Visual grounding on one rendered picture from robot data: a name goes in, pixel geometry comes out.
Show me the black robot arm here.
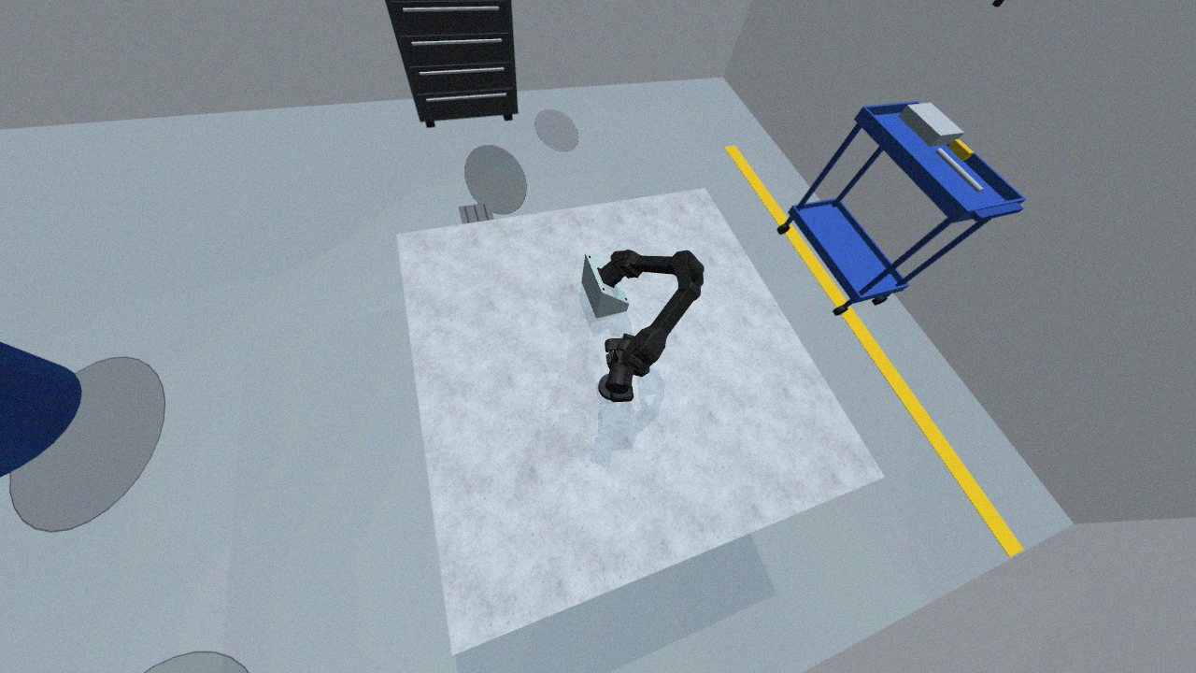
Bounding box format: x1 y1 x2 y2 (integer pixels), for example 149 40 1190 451
597 250 704 394

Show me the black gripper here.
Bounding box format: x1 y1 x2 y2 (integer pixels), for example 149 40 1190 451
605 338 634 402

